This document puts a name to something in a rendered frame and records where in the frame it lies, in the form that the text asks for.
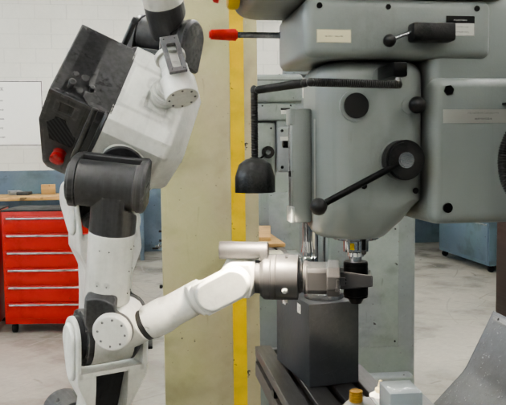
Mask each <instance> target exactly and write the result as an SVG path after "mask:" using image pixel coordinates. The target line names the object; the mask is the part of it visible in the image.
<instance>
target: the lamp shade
mask: <svg viewBox="0 0 506 405"><path fill-rule="evenodd" d="M274 192H275V175H274V172H273V169H272V166H271V164H270V163H269V162H267V161H266V160H265V159H262V158H259V157H250V158H248V159H245V160H244V161H243V162H241V163H240V164H239V166H238V169H237V172H236V175H235V193H242V194H263V193H274Z"/></svg>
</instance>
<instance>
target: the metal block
mask: <svg viewBox="0 0 506 405"><path fill-rule="evenodd" d="M379 405H422V392H421V391H420V390H419V389H418V388H417V387H416V386H415V385H414V384H413V383H412V382H411V381H410V380H403V381H386V382H379Z"/></svg>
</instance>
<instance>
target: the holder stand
mask: <svg viewBox="0 0 506 405"><path fill-rule="evenodd" d="M277 359H278V360H279V361H280V362H281V363H282V364H283V365H285V366H286V367H287V368H288V369H289V370H290V371H291V372H292V373H293V374H294V375H296V376H297V377H298V378H299V379H300V380H301V381H303V382H304V383H305V384H306V385H307V386H309V387H322V386H329V385H336V384H343V383H356V382H358V304H351V303H350V302H349V300H348V298H345V297H344V291H342V290H341V289H340V296H339V297H327V294H304V290H303V291H302V292H301V293H299V299H298V301H297V300H288V303H284V300H277Z"/></svg>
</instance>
